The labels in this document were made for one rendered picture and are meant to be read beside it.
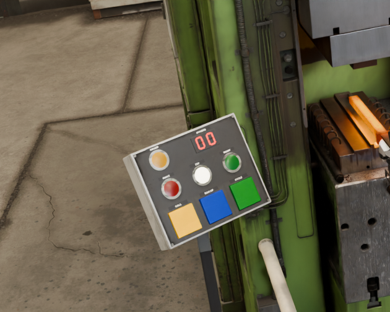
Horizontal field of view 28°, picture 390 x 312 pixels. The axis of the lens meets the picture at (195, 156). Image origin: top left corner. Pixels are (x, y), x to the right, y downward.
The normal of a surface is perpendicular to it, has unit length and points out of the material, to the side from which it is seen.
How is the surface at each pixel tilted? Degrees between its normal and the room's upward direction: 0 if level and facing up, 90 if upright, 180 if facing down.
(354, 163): 90
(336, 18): 90
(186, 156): 60
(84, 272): 0
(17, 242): 0
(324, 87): 90
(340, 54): 90
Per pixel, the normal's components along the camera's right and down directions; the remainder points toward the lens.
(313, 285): 0.11, 0.44
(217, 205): 0.37, -0.17
